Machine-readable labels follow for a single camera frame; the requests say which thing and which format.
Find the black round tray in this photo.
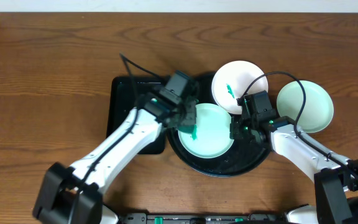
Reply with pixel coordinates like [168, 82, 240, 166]
[167, 72, 270, 177]

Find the white plate top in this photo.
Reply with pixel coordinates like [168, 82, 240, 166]
[211, 60, 264, 114]

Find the green scrubbing sponge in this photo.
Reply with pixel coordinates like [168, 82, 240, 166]
[178, 124, 197, 140]

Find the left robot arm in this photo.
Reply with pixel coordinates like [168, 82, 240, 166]
[32, 97, 197, 224]

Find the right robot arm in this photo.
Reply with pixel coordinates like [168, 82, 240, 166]
[230, 113, 358, 224]

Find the black rectangular water tray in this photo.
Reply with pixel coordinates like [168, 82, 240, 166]
[106, 76, 166, 155]

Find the mint plate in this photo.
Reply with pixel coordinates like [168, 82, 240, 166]
[277, 80, 334, 133]
[178, 103, 234, 159]

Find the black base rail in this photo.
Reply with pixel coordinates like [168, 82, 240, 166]
[118, 213, 288, 224]

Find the mint plate bottom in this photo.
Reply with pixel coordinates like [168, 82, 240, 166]
[178, 103, 234, 159]

